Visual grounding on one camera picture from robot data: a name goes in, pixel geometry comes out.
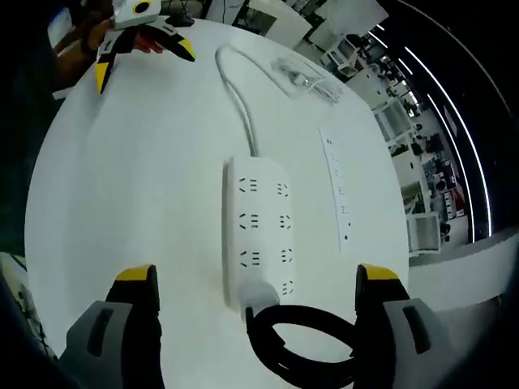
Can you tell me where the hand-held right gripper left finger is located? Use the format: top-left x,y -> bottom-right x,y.
60,263 -> 164,389

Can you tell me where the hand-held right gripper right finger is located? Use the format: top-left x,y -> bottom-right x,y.
353,263 -> 452,389

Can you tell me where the black charger cable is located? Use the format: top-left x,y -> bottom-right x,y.
242,303 -> 366,389

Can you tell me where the white charger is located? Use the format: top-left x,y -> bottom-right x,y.
237,279 -> 281,322

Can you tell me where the white power strip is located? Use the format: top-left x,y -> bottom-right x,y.
221,156 -> 295,313

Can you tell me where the white desk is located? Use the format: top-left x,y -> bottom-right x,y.
24,18 -> 410,389

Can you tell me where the built-in desk socket strip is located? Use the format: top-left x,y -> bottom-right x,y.
318,125 -> 354,253

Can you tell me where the ceiling light strip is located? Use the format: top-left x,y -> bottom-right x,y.
376,22 -> 494,238
364,34 -> 478,244

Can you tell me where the person's left hand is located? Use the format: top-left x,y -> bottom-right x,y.
83,18 -> 165,56

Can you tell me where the small black device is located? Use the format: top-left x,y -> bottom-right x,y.
165,14 -> 195,28

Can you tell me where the white office chair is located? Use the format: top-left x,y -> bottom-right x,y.
407,212 -> 441,254

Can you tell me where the white power strip cable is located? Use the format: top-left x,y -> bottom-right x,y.
214,44 -> 261,158

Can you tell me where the bagged white cable bundle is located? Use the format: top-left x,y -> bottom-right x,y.
269,54 -> 345,107

